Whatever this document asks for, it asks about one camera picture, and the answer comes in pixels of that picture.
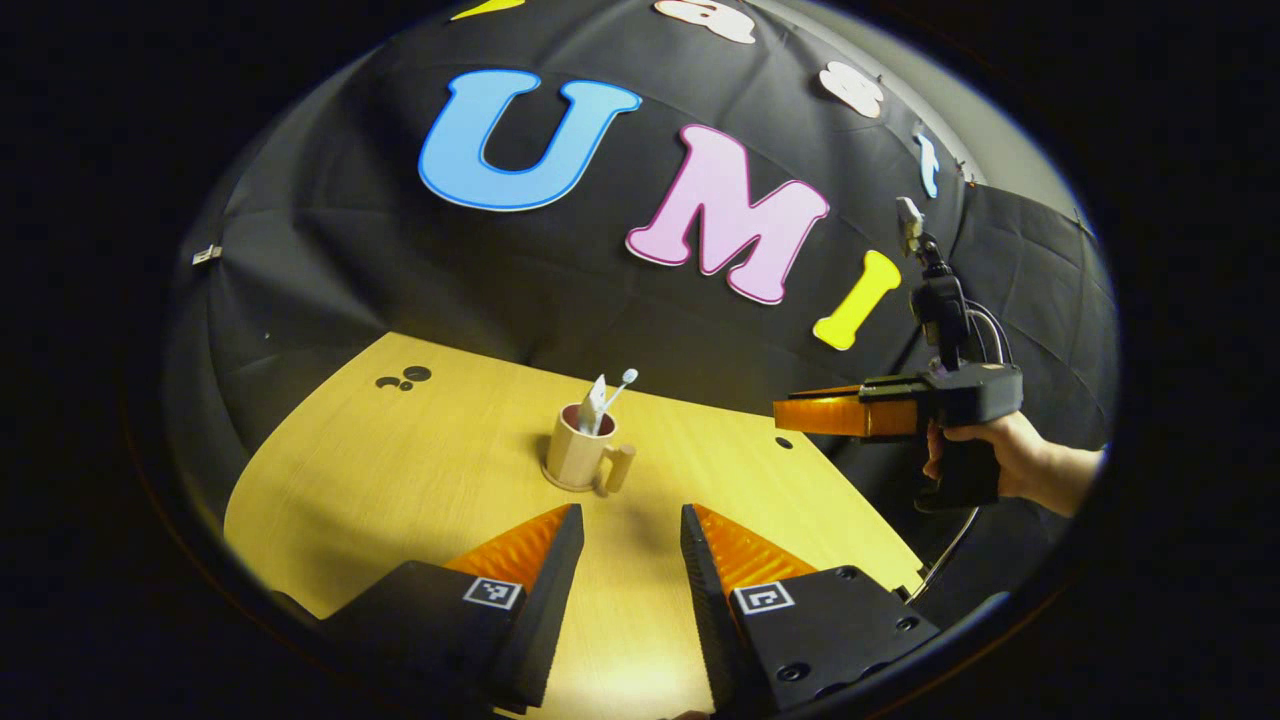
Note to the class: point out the white toothpaste tube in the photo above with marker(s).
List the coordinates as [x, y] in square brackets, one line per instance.
[593, 405]

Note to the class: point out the white metal clip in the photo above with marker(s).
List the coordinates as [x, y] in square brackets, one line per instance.
[207, 254]

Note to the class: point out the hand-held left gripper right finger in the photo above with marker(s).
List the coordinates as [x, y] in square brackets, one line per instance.
[705, 590]

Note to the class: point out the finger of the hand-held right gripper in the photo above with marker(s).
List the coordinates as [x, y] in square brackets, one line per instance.
[820, 415]
[890, 388]

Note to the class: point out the white toothbrush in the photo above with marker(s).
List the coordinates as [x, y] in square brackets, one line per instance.
[628, 377]

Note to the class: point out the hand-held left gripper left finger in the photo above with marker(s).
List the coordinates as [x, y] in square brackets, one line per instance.
[555, 590]

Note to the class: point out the black backdrop cloth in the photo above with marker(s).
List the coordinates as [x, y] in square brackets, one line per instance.
[350, 260]

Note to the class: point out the beige cup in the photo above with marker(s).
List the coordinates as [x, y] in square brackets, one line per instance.
[575, 455]

